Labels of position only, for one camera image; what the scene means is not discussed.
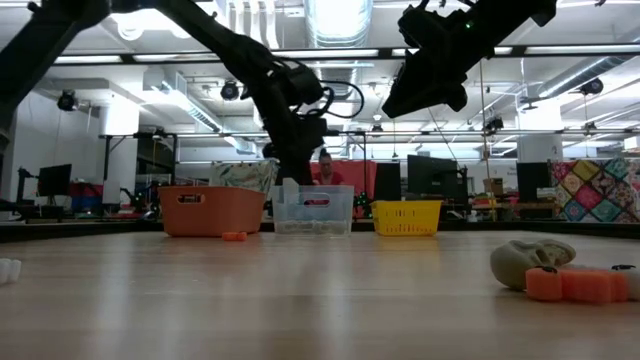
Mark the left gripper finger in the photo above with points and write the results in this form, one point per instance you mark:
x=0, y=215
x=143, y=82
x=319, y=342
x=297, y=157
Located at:
x=289, y=170
x=305, y=169

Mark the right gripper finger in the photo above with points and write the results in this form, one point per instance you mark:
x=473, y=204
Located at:
x=415, y=82
x=400, y=111

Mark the orange plastic skeleton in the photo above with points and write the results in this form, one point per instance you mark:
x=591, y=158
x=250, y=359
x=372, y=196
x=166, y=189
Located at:
x=234, y=236
x=575, y=285

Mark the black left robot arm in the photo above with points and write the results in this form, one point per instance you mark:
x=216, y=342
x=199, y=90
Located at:
x=225, y=45

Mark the person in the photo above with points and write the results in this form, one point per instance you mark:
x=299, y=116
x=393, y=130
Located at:
x=327, y=175

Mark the clear plastic bin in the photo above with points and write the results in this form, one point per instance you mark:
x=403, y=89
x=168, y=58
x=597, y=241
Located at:
x=312, y=210

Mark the floral patterned cloth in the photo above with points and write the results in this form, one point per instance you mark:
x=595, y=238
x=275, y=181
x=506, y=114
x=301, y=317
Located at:
x=245, y=175

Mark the red cloth backdrop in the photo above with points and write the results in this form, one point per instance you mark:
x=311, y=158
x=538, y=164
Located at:
x=360, y=175

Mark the black computer monitor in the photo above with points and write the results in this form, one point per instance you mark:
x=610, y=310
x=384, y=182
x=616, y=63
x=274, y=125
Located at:
x=430, y=175
x=56, y=180
x=532, y=182

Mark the black ceiling spotlight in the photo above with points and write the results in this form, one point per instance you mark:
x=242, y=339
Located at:
x=67, y=101
x=592, y=86
x=230, y=90

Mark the orange plastic bin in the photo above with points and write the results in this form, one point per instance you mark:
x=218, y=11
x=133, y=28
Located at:
x=220, y=215

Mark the yellow plastic basket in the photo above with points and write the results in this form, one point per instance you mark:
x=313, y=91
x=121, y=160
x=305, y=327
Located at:
x=405, y=217

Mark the brown cardboard box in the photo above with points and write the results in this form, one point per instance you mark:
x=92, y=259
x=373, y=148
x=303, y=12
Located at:
x=494, y=186

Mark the black ceiling beam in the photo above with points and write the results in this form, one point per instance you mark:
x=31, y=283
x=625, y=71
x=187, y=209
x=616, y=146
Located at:
x=575, y=50

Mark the red storage box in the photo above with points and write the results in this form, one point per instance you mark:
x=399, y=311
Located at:
x=86, y=189

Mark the colourful patchwork quilt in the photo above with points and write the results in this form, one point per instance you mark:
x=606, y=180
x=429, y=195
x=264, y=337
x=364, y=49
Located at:
x=595, y=190

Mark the white plastic skeleton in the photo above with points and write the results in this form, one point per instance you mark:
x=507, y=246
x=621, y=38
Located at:
x=7, y=271

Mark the black hanging camera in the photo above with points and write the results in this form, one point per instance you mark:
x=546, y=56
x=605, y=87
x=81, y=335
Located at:
x=494, y=124

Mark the silver ceiling air duct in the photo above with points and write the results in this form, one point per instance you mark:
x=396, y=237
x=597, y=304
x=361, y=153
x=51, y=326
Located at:
x=337, y=30

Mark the black metal rack frame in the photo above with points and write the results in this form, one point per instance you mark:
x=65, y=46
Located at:
x=200, y=134

